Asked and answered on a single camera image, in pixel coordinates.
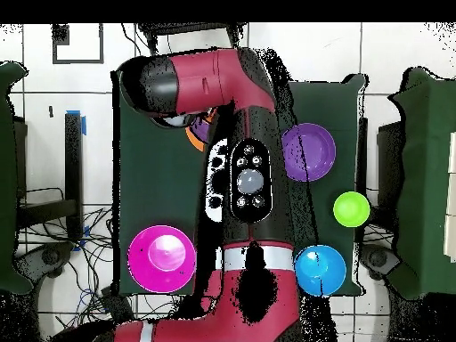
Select black power strip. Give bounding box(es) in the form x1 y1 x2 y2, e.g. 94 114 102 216
100 286 134 322

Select blue tape strip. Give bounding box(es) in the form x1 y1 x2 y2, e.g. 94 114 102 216
65 109 87 137

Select black stool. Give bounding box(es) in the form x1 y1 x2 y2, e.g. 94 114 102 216
136 22 248 55

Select large pink bowl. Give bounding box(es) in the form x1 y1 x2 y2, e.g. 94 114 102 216
126 224 198 294

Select large orange bowl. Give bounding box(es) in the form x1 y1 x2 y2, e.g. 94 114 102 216
183 126 207 153

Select black stand frame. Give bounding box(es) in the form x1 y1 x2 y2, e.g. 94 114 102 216
13 110 87 244

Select black square floor frame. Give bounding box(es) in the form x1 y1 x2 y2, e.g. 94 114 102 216
52 23 105 65

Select purple shallow bowl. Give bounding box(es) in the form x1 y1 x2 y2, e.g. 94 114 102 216
281 122 337 183
190 115 214 143

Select light blue bowl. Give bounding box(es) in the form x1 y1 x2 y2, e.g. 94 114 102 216
294 244 347 297

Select green cloth side table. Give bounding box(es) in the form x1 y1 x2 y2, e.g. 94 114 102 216
0 61 34 296
386 66 456 301

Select small green bowl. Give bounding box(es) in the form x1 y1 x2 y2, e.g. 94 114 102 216
332 191 371 229

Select dark green tablecloth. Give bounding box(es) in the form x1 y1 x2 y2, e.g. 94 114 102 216
110 69 368 298

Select grey chair base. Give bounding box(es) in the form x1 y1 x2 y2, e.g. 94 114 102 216
13 241 76 281
359 243 403 281

